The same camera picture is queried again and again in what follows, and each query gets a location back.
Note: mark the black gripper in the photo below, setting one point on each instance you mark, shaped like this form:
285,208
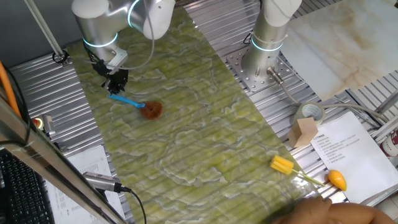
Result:
119,77

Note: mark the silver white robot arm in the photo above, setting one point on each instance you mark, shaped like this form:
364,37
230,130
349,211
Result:
267,59

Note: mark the yellow sponge brush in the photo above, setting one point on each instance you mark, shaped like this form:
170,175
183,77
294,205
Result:
281,165

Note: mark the bare human hand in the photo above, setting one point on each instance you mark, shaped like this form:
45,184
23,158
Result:
311,214

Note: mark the paper sheet with printed table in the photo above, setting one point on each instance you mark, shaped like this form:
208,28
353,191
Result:
90,161

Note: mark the emergency stop button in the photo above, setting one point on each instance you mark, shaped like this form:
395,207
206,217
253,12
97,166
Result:
38,123

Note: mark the green marble pattern mat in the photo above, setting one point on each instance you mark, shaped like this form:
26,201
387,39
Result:
192,140

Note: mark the aluminium pole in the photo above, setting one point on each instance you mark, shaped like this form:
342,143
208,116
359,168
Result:
43,28

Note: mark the orange tube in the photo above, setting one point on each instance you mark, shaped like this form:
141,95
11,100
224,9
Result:
9,90

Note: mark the black keyboard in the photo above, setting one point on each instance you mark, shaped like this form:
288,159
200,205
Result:
21,193

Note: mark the clear adhesive tape roll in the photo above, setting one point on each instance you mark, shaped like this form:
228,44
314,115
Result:
298,118

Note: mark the small cardboard box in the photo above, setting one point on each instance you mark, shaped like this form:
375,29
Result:
303,132

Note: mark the beige marble pattern sheet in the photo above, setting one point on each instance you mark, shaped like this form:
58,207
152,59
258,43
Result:
342,46

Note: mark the yellow toy mango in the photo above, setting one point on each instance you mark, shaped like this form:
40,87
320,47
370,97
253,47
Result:
337,180

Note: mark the paper sheet with printed list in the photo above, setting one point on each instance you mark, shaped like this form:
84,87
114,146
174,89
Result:
357,161

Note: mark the aluminium profile bar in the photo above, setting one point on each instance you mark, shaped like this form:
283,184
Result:
385,129
387,102

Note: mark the red white can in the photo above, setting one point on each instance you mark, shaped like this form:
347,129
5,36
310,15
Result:
391,144

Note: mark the silver camera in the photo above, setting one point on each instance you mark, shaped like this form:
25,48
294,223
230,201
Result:
99,181

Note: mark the metal frame bar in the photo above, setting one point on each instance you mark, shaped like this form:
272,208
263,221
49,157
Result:
46,158

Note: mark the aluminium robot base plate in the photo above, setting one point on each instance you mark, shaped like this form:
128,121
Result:
248,77

